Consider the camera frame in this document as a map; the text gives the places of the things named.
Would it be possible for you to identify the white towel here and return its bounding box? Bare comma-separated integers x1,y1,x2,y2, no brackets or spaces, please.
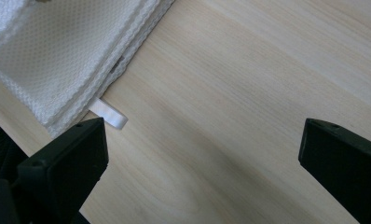
0,0,176,140

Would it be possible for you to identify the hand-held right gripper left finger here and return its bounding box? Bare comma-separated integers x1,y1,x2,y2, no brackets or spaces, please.
16,117,110,224

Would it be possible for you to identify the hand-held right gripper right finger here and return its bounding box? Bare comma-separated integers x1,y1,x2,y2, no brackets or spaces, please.
297,118,371,224

